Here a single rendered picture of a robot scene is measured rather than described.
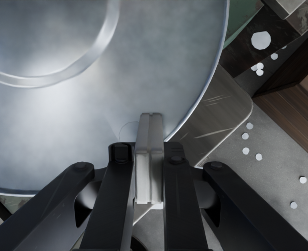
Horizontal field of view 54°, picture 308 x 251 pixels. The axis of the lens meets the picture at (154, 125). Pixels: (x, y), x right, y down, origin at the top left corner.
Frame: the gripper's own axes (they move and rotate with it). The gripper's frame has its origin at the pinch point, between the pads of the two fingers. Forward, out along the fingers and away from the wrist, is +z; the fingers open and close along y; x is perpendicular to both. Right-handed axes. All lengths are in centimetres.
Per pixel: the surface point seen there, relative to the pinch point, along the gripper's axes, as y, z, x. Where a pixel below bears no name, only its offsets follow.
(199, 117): 3.5, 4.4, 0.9
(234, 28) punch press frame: 9.6, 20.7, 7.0
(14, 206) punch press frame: -16.6, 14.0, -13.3
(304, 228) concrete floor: 49, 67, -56
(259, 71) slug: 34, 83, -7
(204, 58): 3.9, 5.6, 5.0
